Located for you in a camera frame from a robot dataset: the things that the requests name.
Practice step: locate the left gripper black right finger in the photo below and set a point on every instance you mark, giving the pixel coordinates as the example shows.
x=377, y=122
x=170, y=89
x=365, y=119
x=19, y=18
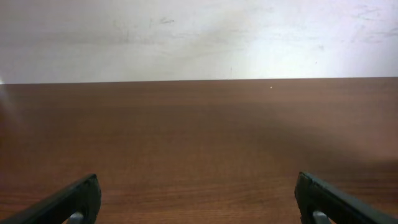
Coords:
x=320, y=202

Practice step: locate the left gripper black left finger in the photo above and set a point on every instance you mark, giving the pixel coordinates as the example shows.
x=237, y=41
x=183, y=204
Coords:
x=78, y=202

